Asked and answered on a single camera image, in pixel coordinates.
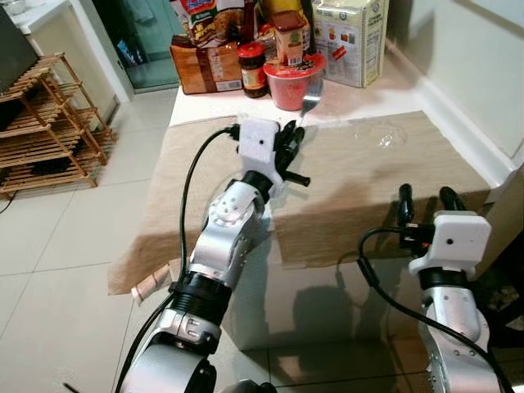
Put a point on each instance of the silver metal fork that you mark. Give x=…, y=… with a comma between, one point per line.
x=312, y=94

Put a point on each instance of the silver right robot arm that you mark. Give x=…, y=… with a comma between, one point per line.
x=450, y=327

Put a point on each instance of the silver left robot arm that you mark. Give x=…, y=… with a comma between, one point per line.
x=221, y=237

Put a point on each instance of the beige tablecloth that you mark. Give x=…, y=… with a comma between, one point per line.
x=360, y=188

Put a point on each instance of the red plastic bowl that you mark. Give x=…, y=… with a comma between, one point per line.
x=286, y=86

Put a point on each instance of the clear glass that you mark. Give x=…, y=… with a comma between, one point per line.
x=386, y=136

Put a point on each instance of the red-lidded sauce jar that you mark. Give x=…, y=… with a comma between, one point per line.
x=252, y=72

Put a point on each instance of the white counter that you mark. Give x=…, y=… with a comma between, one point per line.
x=344, y=303

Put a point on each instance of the yellow red labelled bottle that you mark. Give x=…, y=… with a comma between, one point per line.
x=291, y=37

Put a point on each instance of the brown food package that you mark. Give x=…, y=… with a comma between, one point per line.
x=205, y=70

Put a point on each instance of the white printed carton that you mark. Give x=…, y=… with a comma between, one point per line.
x=352, y=41

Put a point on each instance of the colourful snack bag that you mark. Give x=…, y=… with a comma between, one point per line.
x=205, y=20

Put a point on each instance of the robot dark lower body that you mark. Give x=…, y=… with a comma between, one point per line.
x=236, y=386

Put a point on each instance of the white cabinet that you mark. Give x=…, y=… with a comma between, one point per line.
x=74, y=41

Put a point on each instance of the wooden slatted rack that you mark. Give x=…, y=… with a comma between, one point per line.
x=49, y=131

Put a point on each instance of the black screen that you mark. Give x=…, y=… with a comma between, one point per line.
x=15, y=53

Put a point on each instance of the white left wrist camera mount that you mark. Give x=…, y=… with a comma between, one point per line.
x=259, y=146

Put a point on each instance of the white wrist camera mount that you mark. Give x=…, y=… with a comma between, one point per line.
x=458, y=241
x=259, y=146

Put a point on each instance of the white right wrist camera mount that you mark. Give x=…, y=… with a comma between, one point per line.
x=458, y=241

